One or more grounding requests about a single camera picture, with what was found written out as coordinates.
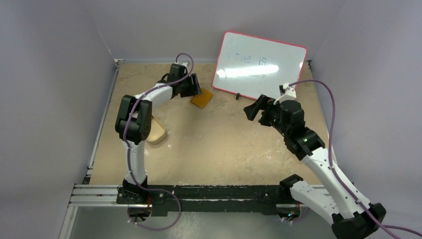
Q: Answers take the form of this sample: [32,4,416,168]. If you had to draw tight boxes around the orange leather card holder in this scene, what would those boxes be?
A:
[190,88,213,109]

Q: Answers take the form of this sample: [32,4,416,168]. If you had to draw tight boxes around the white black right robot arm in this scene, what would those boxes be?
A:
[243,95,386,239]

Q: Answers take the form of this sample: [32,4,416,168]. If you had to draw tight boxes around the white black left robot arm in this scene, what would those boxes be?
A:
[114,63,201,204]

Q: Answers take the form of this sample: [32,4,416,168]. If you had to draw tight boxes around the pink framed whiteboard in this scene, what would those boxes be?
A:
[212,31,308,99]

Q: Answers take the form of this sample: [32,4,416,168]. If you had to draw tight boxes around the beige oval tray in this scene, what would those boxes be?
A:
[146,116,167,144]

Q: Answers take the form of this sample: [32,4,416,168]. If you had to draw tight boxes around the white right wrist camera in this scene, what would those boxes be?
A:
[273,83,297,105]

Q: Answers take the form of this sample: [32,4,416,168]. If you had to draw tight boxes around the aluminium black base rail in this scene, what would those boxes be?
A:
[69,185,308,217]

